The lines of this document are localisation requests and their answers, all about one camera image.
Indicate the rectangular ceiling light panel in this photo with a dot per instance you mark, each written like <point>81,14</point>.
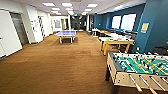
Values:
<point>92,5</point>
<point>48,4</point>
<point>67,4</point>

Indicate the white table with items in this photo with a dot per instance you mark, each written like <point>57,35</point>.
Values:
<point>116,42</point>

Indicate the bright office window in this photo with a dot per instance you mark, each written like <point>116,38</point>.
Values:
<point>116,22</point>
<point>128,22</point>

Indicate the yellow wall sign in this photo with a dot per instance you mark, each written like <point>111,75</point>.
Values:
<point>144,27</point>

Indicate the green foosball table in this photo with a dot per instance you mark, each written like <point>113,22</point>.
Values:
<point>140,70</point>

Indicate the steel elevator door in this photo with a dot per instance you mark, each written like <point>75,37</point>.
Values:
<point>19,28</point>

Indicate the small wooden side table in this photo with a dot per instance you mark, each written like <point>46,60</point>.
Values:
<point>103,32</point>

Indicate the plain white door panel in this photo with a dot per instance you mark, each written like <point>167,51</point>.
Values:
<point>10,33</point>

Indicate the blue ping pong table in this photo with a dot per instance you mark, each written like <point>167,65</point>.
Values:
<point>65,33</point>

